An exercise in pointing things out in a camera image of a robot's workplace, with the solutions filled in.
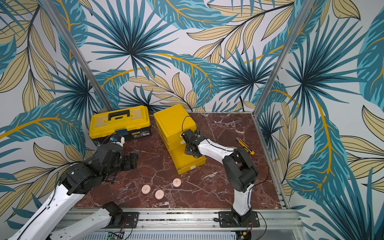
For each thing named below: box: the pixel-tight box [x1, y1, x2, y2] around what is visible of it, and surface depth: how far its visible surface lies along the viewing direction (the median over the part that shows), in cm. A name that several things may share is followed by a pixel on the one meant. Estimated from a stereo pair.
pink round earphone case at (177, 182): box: [172, 178, 182, 188], surface depth 85 cm
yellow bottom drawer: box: [169, 146, 207, 175], surface depth 92 cm
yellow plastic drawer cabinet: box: [153, 104, 197, 150], surface depth 87 cm
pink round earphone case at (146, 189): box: [141, 184, 151, 195], surface depth 83 cm
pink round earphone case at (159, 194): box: [155, 189, 165, 200], surface depth 81 cm
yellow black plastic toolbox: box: [89, 105, 152, 142], surface depth 94 cm
